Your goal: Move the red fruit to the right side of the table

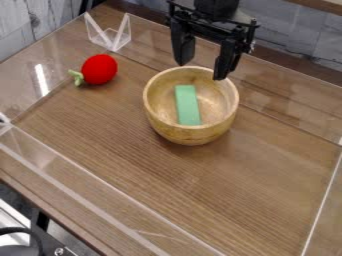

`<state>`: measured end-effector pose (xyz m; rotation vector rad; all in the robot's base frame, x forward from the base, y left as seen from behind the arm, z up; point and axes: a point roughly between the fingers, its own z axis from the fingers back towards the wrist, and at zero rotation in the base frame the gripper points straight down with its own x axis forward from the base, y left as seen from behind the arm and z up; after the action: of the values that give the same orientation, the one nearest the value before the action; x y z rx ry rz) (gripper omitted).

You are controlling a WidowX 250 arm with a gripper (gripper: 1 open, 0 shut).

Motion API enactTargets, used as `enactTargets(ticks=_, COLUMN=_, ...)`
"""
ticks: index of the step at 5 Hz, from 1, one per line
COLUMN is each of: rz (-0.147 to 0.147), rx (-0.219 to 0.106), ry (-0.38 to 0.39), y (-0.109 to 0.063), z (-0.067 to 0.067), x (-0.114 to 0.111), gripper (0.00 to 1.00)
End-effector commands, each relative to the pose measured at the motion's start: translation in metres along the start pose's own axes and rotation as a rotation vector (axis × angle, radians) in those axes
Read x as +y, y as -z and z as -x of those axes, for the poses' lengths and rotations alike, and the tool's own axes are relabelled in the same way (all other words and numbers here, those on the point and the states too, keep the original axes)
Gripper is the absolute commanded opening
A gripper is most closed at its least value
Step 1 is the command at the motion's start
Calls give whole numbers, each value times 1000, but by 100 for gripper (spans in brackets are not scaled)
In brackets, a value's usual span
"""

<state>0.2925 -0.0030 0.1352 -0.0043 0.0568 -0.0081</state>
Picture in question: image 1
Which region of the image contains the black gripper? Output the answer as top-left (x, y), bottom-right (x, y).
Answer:
top-left (167, 0), bottom-right (259, 80)

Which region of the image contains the red plush fruit green stem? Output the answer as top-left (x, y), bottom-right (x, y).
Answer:
top-left (68, 54), bottom-right (118, 86)

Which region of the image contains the green rectangular block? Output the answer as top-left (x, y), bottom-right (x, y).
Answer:
top-left (175, 85), bottom-right (202, 126)

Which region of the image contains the light wooden bowl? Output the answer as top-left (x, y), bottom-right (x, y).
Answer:
top-left (143, 66), bottom-right (239, 146)

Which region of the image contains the clear acrylic table barrier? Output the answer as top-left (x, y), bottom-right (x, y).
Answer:
top-left (0, 113), bottom-right (342, 256)

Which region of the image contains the clear acrylic corner bracket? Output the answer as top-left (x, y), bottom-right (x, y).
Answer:
top-left (84, 12), bottom-right (131, 52)

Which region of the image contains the black metal table frame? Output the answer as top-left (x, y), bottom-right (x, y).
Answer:
top-left (31, 208), bottom-right (92, 256)

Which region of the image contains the black cable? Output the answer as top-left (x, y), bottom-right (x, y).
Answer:
top-left (0, 226), bottom-right (46, 256)

